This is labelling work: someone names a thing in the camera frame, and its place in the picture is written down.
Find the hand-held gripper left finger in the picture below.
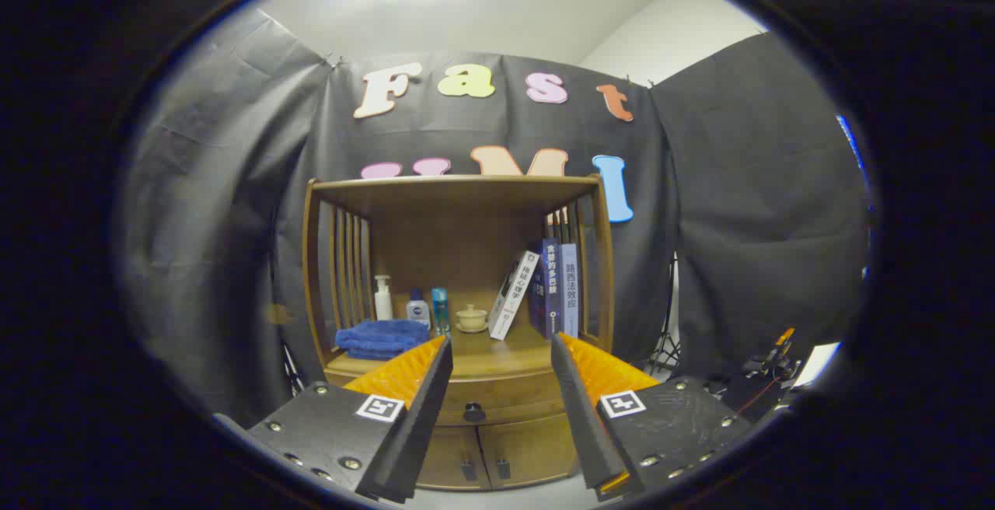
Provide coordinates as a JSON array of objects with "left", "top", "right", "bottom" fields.
[{"left": 247, "top": 335, "right": 454, "bottom": 505}]

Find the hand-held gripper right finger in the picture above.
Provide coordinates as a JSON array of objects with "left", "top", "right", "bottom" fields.
[{"left": 550, "top": 333, "right": 753, "bottom": 503}]

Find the wooden drawer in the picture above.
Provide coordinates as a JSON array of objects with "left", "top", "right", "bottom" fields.
[{"left": 325, "top": 369, "right": 580, "bottom": 427}]

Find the wooden countertop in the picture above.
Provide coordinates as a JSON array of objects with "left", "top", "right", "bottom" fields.
[{"left": 326, "top": 292, "right": 615, "bottom": 380}]

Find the wooden cabinet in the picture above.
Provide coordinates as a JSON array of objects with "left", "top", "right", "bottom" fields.
[{"left": 302, "top": 174, "right": 616, "bottom": 493}]

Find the blue folded towel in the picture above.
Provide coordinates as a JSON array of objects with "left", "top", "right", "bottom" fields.
[{"left": 335, "top": 319, "right": 431, "bottom": 361}]

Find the light blue book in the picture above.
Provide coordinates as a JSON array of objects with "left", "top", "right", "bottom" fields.
[{"left": 560, "top": 243, "right": 580, "bottom": 337}]

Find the dark blue book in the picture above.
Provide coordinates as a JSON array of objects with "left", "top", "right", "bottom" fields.
[{"left": 530, "top": 239, "right": 562, "bottom": 339}]

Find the white book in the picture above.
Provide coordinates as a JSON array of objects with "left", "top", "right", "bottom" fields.
[{"left": 488, "top": 250, "right": 540, "bottom": 341}]

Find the black and orange device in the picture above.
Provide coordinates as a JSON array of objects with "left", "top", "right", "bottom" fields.
[{"left": 703, "top": 327, "right": 801, "bottom": 417}]

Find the white flat panel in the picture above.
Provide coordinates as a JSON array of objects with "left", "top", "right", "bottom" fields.
[{"left": 793, "top": 341, "right": 842, "bottom": 388}]

